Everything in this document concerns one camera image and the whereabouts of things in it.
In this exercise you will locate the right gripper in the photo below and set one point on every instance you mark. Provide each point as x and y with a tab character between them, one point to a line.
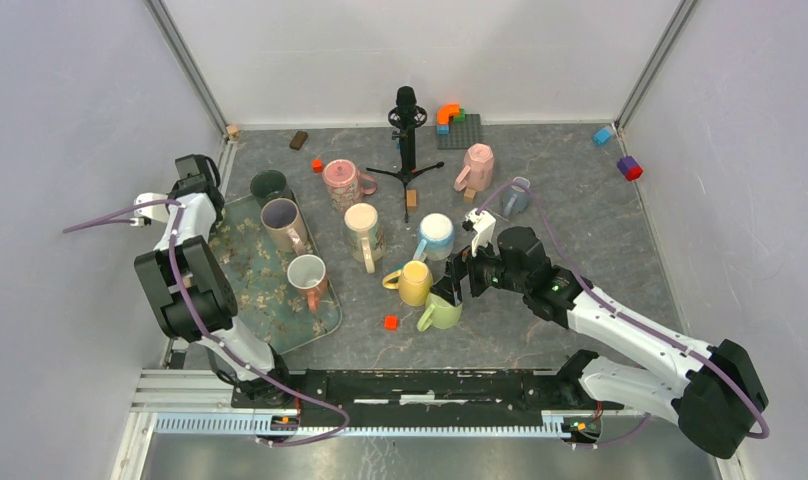
448	287

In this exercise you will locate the dark green mug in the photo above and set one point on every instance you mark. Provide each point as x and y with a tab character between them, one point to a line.
269	185

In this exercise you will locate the iridescent pink mug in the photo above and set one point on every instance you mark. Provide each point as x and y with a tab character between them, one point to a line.
284	224

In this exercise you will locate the small grey-blue mug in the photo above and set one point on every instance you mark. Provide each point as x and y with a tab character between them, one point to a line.
515	199

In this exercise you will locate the salmon flower mug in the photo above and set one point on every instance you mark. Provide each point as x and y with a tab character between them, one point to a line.
308	275

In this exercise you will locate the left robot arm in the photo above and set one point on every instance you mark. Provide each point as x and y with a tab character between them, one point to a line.
191	296

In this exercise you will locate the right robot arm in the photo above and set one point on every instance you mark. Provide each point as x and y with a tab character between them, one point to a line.
712	393

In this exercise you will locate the light green mug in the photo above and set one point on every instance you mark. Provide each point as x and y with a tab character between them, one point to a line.
439	314

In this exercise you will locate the yellow mug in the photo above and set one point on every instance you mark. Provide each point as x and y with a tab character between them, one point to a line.
412	281

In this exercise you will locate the blue white mug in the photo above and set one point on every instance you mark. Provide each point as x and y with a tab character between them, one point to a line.
435	238

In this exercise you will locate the tall seashell cream mug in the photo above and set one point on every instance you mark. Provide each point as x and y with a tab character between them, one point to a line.
365	235

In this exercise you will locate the pink octagonal mug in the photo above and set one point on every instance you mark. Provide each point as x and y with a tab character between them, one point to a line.
477	171

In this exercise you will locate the pink ghost pattern mug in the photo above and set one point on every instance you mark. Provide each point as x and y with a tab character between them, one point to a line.
346	184

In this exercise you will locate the red cube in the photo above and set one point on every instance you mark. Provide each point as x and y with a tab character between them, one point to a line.
391	322

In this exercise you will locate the brown block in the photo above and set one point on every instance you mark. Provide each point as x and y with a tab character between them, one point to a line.
298	140

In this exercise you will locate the floral green tray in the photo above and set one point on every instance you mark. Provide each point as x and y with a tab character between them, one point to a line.
272	309

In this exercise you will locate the grey lego baseplate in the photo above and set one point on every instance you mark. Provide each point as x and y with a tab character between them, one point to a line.
462	135

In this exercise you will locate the black microphone on tripod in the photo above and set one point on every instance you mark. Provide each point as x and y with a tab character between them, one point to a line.
405	118

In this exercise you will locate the orange curved block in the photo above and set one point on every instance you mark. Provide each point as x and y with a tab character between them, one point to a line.
447	113

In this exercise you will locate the blue block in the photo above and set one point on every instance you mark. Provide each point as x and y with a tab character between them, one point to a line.
603	135

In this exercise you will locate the purple red block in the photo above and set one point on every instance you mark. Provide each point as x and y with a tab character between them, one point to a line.
629	168

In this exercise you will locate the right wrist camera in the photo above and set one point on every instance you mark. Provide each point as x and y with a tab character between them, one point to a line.
481	224

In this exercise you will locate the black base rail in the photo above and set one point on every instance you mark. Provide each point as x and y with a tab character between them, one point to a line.
416	399

